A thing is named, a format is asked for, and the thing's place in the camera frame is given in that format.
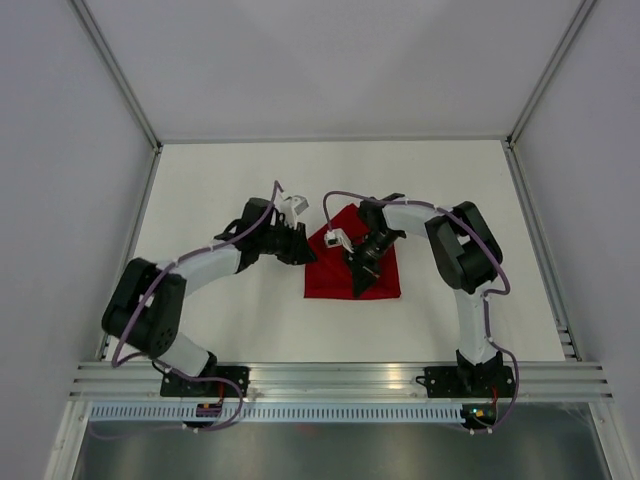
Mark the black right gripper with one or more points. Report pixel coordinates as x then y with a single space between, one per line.
363 271

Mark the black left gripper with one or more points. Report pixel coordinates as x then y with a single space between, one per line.
300 251

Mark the red cloth napkin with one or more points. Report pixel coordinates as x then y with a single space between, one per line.
330 278

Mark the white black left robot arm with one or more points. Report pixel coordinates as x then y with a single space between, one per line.
145 310

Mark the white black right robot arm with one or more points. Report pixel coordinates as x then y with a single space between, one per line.
468 258

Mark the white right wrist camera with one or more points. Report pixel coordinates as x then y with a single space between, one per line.
337 238

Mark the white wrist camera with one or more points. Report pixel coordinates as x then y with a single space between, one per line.
337 238
292 207

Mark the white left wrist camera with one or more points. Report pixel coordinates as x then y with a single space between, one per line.
292 207

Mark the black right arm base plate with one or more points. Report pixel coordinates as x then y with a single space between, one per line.
454 382

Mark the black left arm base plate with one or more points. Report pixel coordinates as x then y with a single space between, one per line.
232 382

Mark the aluminium enclosure frame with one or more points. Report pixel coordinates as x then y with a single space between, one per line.
573 380

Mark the white slotted cable duct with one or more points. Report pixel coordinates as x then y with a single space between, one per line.
448 413

